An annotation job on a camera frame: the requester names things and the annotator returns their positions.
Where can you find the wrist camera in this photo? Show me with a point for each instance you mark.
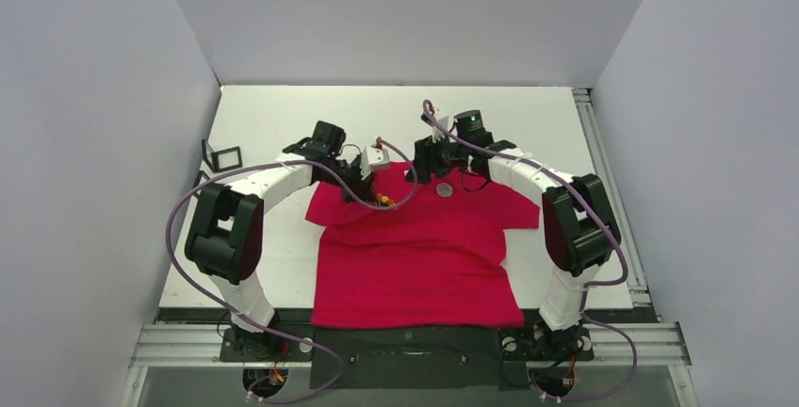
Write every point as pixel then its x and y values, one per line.
pixel 441 126
pixel 373 159

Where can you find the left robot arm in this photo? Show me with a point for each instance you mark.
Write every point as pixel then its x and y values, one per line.
pixel 225 237

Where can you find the orange yellow pompom brooch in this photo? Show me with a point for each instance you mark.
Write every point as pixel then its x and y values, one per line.
pixel 384 201

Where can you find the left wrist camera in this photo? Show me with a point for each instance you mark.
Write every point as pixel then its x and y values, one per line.
pixel 373 159

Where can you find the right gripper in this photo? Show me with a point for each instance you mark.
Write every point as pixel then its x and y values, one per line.
pixel 422 170

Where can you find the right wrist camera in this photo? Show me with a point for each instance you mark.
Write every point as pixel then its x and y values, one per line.
pixel 441 126

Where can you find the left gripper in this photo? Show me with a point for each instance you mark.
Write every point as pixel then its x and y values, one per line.
pixel 363 187

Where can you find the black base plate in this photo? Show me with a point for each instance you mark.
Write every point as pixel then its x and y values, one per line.
pixel 428 357

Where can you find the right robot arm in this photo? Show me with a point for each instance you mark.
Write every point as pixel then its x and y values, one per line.
pixel 580 229

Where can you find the black frame stand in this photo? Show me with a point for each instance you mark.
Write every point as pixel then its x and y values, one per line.
pixel 215 162

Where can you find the aluminium front rail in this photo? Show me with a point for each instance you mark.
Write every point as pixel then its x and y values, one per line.
pixel 200 345

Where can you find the aluminium side rail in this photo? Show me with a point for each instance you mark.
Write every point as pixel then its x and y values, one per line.
pixel 637 282

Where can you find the red t-shirt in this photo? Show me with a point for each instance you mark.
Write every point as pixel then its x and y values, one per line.
pixel 431 261

